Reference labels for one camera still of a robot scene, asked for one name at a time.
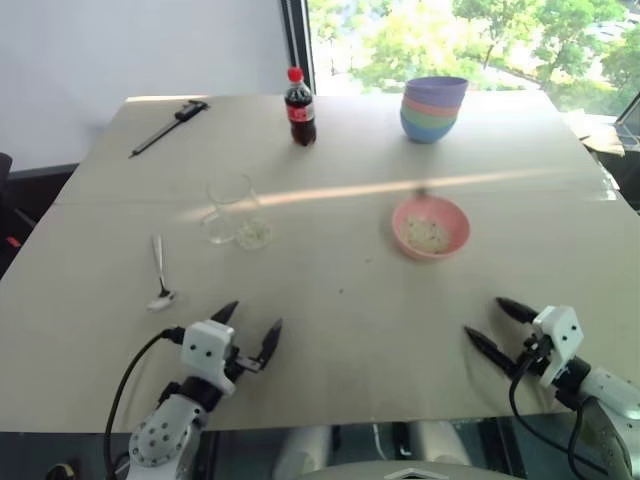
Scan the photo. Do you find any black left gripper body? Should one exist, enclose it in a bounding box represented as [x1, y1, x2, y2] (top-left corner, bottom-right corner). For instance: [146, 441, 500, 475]
[223, 343, 265, 387]

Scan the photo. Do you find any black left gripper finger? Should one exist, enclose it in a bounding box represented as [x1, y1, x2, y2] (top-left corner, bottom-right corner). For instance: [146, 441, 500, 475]
[209, 299, 241, 325]
[255, 318, 285, 370]

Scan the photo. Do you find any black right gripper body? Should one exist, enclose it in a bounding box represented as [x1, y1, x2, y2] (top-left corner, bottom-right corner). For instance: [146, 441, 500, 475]
[513, 335, 553, 377]

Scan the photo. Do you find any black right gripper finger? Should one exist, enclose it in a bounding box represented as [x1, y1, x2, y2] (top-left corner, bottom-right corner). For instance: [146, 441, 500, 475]
[494, 296, 540, 325]
[463, 325, 522, 377]

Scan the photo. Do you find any pink bowl with food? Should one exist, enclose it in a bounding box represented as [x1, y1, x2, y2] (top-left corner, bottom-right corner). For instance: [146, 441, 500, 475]
[390, 195, 472, 261]

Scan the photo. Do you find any pale speckled food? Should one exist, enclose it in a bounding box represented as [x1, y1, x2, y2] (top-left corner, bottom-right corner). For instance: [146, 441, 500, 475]
[403, 213, 451, 254]

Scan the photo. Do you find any silver metal spoon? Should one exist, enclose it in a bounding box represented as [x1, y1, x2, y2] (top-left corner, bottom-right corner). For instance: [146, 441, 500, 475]
[145, 233, 177, 313]

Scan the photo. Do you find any clear glass cup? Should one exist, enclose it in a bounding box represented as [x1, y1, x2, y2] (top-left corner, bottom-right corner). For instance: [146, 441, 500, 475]
[200, 172, 275, 251]

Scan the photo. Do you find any grey rounded robot leg shape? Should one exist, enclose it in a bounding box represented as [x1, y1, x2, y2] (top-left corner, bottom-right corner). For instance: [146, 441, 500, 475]
[279, 424, 335, 474]
[406, 421, 472, 467]

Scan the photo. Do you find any light grey robot torso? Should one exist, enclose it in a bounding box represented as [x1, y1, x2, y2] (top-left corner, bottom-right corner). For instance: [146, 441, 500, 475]
[298, 460, 484, 480]

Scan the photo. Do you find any brown cardboard box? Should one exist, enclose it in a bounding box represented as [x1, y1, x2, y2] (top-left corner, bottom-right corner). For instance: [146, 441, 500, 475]
[563, 110, 627, 157]

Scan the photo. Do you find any black digital caliper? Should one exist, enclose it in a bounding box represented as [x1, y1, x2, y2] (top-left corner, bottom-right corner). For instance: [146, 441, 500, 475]
[127, 99, 211, 160]

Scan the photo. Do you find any blue stacked bowl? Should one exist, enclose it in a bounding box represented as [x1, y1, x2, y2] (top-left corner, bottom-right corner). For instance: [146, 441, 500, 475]
[399, 115, 457, 146]

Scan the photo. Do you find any cola bottle with red cap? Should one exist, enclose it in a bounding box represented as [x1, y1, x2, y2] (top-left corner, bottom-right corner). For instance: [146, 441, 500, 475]
[283, 66, 318, 148]

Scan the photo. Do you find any green stacked bowl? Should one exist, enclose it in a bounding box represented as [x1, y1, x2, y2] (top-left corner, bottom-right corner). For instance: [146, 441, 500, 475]
[399, 105, 461, 132]

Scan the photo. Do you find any pink stacked bowl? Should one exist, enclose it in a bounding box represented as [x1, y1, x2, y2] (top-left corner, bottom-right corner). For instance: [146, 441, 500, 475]
[400, 95, 466, 121]

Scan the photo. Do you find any purple stacked bowl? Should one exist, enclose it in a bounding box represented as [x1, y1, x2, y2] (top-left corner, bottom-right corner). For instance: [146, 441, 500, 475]
[403, 75, 470, 112]

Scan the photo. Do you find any dark office chair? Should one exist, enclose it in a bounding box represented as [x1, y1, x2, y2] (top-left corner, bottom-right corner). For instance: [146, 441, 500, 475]
[0, 151, 37, 281]

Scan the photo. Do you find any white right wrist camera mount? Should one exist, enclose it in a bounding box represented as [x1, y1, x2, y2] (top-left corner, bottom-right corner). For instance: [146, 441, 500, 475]
[531, 305, 585, 387]

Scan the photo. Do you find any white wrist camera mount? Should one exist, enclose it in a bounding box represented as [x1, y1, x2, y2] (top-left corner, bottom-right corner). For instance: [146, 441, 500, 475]
[180, 320, 237, 397]
[531, 305, 585, 387]

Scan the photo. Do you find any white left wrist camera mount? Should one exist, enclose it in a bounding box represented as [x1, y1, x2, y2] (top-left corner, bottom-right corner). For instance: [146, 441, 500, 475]
[180, 320, 237, 397]

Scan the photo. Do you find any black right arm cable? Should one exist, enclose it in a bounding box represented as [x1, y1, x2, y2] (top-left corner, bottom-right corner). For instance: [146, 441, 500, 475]
[508, 343, 597, 480]

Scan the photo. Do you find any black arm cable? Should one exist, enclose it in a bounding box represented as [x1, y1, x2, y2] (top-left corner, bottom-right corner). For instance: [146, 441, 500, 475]
[508, 343, 597, 480]
[103, 326, 187, 480]

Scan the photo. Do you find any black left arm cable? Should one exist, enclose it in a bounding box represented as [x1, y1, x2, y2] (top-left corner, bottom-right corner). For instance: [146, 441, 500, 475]
[103, 326, 187, 480]

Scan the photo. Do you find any thin white cable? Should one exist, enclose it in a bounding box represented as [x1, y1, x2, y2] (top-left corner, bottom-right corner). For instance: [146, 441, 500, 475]
[371, 422, 390, 462]

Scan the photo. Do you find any black window frame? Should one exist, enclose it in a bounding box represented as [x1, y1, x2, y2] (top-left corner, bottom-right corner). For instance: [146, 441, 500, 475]
[278, 0, 317, 97]

